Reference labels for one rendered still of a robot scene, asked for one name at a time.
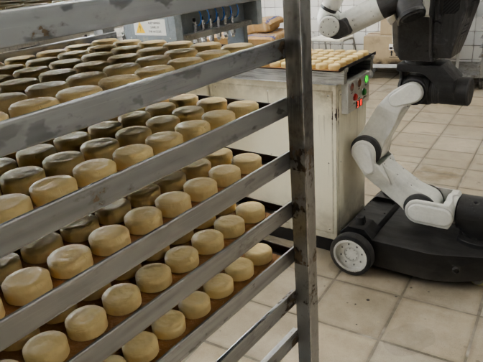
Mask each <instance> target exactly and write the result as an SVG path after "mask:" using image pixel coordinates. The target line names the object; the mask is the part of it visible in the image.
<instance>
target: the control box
mask: <svg viewBox="0 0 483 362"><path fill-rule="evenodd" d="M366 76H368V81H367V82H365V78H366ZM359 80H361V85H360V86H359V85H358V82H359ZM351 84H354V89H353V91H351ZM364 88H366V89H367V93H366V95H365V96H364V95H363V94H362V91H363V89H364ZM354 94H357V95H358V99H357V100H356V101H354ZM368 100H369V71H362V72H360V73H358V74H356V75H355V76H353V77H351V78H349V79H347V84H345V85H341V114H349V113H351V112H352V111H353V110H355V109H356V108H357V101H359V107H360V106H361V105H363V104H364V103H366V102H367V101H368ZM360 101H361V102H360ZM360 103H361V105H360Z"/></svg>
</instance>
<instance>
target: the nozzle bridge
mask: <svg viewBox="0 0 483 362"><path fill-rule="evenodd" d="M237 5H238V7H239V14H238V16H237V17H236V18H234V23H233V24H231V23H230V19H227V25H224V23H223V20H222V21H220V27H217V26H216V22H214V23H213V29H209V28H208V24H205V30H203V31H201V26H198V27H197V30H198V31H197V32H193V25H192V22H193V18H195V21H196V24H200V21H201V17H200V14H199V12H198V11H196V12H192V13H187V14H181V15H176V16H172V17H165V18H161V19H153V20H149V21H145V22H138V23H134V24H127V25H124V30H125V35H126V39H127V40H132V39H137V40H141V41H150V40H165V41H166V42H176V41H191V40H196V39H199V38H202V37H207V36H210V35H213V34H218V33H222V32H226V31H229V36H228V38H227V40H228V44H234V43H245V42H246V43H248V33H247V26H249V25H252V24H261V23H262V4H261V0H256V1H249V2H245V3H241V4H237ZM230 6H231V10H232V11H233V14H234V16H236V15H237V6H236V4H234V5H230ZM223 8H224V11H225V12H226V18H229V15H230V7H229V6H223ZM208 11H209V14H210V15H211V18H212V21H215V19H216V11H217V13H218V16H219V19H222V18H223V9H222V7H219V8H216V11H215V9H208ZM200 13H201V16H203V20H204V22H205V23H206V22H207V21H208V12H207V11H206V10H203V11H200ZM233 29H235V30H236V33H235V36H234V37H232V36H231V33H230V30H233Z"/></svg>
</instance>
